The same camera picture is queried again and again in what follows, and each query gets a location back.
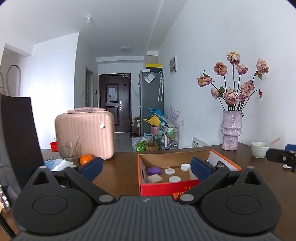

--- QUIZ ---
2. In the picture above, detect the pale green ceramic bowl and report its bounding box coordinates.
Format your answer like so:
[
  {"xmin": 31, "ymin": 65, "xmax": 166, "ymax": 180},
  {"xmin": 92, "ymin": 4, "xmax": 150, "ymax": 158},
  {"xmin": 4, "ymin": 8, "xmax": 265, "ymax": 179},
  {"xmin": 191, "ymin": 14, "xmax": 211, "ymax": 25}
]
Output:
[{"xmin": 251, "ymin": 142, "xmax": 269, "ymax": 159}]

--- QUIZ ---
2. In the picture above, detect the black paper bag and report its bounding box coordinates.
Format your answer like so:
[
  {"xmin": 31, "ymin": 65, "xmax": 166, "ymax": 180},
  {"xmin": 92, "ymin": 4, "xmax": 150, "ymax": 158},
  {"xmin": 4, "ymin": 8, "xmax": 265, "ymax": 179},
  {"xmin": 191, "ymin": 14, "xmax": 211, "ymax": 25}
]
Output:
[{"xmin": 1, "ymin": 94, "xmax": 44, "ymax": 195}]

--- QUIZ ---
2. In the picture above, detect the pink suitcase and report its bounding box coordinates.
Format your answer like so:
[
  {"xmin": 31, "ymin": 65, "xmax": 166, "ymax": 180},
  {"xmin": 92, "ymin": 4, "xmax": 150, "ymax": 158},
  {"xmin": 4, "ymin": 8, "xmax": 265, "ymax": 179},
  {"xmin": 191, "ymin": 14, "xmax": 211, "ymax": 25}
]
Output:
[{"xmin": 55, "ymin": 107, "xmax": 115, "ymax": 160}]

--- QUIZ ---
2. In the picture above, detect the crumpled white tissue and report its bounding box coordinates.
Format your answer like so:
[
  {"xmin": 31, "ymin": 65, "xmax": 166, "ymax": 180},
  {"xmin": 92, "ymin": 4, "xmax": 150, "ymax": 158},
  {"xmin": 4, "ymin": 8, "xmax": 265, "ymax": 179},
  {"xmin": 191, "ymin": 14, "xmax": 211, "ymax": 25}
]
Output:
[{"xmin": 282, "ymin": 164, "xmax": 292, "ymax": 169}]

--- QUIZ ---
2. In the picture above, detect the green plastic bag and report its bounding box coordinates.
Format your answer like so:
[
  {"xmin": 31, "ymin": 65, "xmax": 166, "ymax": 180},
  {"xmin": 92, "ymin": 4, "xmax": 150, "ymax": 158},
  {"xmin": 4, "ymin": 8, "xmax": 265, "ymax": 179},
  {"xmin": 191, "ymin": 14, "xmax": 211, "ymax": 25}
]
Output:
[{"xmin": 135, "ymin": 141, "xmax": 147, "ymax": 152}]

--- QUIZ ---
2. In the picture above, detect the dried pink rose bouquet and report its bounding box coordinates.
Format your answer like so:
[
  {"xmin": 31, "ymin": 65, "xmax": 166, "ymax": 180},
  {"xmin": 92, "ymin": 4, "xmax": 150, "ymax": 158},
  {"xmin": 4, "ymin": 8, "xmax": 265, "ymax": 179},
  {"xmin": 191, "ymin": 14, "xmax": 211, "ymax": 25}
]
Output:
[{"xmin": 196, "ymin": 51, "xmax": 269, "ymax": 112}]

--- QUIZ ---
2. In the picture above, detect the translucent plastic box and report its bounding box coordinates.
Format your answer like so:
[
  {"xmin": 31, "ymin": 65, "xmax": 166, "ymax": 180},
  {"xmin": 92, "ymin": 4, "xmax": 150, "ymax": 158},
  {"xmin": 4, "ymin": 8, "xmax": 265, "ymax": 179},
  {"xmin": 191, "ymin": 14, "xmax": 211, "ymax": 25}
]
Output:
[{"xmin": 189, "ymin": 170, "xmax": 199, "ymax": 180}]

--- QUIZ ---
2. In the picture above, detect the wire storage cart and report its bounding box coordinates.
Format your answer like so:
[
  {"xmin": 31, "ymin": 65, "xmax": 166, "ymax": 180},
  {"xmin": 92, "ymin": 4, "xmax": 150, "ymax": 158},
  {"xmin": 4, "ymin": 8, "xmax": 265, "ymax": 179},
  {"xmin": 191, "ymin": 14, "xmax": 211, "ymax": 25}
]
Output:
[{"xmin": 159, "ymin": 124, "xmax": 179, "ymax": 151}]

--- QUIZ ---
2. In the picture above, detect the red bucket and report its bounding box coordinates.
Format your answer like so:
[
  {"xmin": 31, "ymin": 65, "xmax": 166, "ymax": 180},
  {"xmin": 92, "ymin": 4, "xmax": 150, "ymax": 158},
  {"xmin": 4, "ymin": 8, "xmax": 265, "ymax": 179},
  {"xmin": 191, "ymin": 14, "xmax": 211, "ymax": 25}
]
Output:
[{"xmin": 50, "ymin": 138, "xmax": 58, "ymax": 152}]

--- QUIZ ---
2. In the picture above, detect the white round lid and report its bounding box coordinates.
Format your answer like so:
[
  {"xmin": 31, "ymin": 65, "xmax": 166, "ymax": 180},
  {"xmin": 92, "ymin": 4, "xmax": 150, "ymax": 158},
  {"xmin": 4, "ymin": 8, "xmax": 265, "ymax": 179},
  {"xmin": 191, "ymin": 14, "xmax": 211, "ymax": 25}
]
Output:
[
  {"xmin": 164, "ymin": 168, "xmax": 175, "ymax": 175},
  {"xmin": 169, "ymin": 176, "xmax": 181, "ymax": 183},
  {"xmin": 181, "ymin": 163, "xmax": 191, "ymax": 171}
]

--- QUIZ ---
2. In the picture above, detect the small cardboard box floor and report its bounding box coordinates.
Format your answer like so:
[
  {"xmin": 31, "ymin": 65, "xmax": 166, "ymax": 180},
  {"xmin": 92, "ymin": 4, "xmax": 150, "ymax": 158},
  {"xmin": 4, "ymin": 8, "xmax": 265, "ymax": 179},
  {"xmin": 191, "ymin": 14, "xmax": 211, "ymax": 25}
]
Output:
[{"xmin": 145, "ymin": 143, "xmax": 159, "ymax": 151}]

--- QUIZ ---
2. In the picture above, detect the white yellow power adapter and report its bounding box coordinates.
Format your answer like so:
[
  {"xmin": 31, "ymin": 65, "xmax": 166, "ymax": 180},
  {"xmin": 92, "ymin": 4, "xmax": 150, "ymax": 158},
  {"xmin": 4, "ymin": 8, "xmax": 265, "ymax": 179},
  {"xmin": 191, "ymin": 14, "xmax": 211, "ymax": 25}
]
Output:
[{"xmin": 146, "ymin": 174, "xmax": 163, "ymax": 184}]

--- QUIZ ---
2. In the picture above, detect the purple flower-shaped object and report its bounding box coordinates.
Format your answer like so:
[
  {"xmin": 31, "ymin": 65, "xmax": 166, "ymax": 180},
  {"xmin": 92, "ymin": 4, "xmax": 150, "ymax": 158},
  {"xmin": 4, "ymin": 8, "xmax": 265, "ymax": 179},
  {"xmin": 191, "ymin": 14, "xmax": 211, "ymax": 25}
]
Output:
[{"xmin": 147, "ymin": 167, "xmax": 162, "ymax": 176}]

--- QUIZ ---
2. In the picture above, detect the pink ceramic vase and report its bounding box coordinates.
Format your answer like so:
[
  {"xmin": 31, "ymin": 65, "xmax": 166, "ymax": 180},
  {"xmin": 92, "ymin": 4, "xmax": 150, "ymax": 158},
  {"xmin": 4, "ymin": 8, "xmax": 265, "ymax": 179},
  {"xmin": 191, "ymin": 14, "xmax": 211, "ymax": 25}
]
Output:
[{"xmin": 221, "ymin": 110, "xmax": 242, "ymax": 151}]

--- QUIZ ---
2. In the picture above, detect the blue tissue pack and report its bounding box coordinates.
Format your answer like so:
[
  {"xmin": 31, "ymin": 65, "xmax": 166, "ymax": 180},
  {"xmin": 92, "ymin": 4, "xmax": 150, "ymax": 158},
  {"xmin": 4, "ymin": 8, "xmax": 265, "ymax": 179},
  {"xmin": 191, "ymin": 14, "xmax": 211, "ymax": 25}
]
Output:
[{"xmin": 44, "ymin": 158, "xmax": 74, "ymax": 171}]

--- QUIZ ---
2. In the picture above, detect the yellow box on refrigerator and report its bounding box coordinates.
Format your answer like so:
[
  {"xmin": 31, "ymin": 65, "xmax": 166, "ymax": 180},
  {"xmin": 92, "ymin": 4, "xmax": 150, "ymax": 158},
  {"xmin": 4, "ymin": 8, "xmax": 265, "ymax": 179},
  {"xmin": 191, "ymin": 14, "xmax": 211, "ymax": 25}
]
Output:
[{"xmin": 145, "ymin": 63, "xmax": 163, "ymax": 69}]

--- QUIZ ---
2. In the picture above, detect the clear glass cup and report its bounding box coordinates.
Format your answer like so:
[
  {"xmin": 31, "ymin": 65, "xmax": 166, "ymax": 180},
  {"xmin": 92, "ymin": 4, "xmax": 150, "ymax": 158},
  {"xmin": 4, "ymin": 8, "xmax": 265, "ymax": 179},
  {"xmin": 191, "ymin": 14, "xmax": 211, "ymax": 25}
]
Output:
[{"xmin": 58, "ymin": 138, "xmax": 81, "ymax": 165}]

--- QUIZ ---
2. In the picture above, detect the pink spoon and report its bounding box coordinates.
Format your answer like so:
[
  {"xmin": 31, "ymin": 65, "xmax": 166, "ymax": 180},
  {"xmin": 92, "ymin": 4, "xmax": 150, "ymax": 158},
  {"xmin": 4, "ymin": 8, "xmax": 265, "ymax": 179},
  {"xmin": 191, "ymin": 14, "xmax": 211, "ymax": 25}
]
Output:
[{"xmin": 266, "ymin": 137, "xmax": 281, "ymax": 147}]

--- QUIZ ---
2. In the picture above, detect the orange fruit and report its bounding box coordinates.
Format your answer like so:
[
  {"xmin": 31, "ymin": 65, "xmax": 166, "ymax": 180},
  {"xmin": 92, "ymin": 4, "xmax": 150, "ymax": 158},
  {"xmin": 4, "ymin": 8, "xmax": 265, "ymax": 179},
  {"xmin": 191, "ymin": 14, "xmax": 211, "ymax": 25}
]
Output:
[{"xmin": 79, "ymin": 154, "xmax": 93, "ymax": 166}]

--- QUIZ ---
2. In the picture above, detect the dark brown entrance door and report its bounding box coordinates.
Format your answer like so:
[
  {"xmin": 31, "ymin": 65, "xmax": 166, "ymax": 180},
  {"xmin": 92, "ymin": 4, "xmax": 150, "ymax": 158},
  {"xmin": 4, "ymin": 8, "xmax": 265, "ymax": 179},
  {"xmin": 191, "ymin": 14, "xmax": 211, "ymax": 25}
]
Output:
[{"xmin": 98, "ymin": 73, "xmax": 132, "ymax": 133}]

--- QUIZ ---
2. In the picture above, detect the grey refrigerator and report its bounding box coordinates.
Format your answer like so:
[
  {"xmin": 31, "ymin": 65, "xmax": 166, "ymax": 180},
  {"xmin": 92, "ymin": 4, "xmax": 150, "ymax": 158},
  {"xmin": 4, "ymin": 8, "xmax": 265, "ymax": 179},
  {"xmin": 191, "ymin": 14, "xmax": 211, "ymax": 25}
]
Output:
[{"xmin": 139, "ymin": 68, "xmax": 164, "ymax": 136}]

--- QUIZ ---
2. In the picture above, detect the red cardboard box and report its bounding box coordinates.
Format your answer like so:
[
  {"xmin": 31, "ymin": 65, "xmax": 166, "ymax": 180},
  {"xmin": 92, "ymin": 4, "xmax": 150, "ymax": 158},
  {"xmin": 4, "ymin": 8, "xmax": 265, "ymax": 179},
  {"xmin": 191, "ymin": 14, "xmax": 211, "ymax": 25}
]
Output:
[{"xmin": 137, "ymin": 149, "xmax": 242, "ymax": 199}]

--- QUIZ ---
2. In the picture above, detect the yellow blue bags pile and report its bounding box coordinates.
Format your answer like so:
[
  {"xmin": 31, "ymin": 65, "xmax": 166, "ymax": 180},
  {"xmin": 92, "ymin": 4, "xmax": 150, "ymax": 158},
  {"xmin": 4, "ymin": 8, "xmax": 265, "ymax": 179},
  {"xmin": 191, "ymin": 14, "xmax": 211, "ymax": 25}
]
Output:
[{"xmin": 142, "ymin": 108, "xmax": 169, "ymax": 127}]

